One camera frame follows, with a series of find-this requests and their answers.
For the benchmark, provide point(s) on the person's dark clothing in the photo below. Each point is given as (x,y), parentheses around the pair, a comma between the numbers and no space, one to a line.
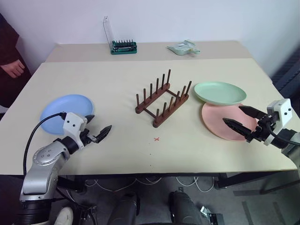
(7,42)

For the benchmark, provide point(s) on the blue plate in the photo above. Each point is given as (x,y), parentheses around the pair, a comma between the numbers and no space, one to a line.
(68,105)

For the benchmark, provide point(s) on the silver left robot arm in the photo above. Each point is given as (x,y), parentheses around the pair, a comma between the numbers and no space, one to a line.
(43,173)

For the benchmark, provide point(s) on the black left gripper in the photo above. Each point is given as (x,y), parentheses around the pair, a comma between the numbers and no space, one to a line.
(87,137)

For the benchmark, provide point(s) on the black table frame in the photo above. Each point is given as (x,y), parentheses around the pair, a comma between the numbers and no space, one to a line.
(246,179)

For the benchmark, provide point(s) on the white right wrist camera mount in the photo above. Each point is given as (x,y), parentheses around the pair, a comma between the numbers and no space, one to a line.
(283,112)

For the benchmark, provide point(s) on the green screwdriver bit set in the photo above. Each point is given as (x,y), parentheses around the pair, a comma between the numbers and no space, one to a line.
(124,50)

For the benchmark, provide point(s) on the dark radiator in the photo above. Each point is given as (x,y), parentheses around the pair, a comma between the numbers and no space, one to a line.
(289,72)

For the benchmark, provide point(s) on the white shoe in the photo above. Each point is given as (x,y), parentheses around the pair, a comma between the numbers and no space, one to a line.
(63,215)

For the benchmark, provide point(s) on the red plate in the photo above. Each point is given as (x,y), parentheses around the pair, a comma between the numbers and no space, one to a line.
(215,122)

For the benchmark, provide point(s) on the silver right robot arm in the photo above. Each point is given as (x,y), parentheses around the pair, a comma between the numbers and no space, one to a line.
(293,152)

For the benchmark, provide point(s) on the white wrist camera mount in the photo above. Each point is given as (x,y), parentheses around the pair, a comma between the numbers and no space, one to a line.
(283,112)
(72,123)

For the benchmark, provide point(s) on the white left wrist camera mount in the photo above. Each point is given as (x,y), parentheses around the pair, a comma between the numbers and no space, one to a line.
(72,123)

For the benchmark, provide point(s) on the person's bare hand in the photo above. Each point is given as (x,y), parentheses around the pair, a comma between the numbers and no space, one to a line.
(11,68)

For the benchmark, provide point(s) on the light green plastic tool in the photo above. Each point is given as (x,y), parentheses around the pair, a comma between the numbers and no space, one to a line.
(181,48)

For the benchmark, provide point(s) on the green plate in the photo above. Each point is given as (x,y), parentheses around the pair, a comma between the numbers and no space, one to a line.
(218,92)

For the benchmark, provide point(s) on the metal caster bracket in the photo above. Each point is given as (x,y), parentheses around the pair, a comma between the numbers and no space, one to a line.
(212,216)

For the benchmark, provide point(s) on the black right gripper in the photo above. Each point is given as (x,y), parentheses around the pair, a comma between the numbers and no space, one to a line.
(263,129)

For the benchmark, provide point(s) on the brown wooden dish rack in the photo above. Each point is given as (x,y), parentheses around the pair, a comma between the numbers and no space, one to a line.
(161,118)

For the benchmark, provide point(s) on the dark rounded shape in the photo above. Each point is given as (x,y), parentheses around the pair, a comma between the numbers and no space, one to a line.
(124,208)
(185,208)

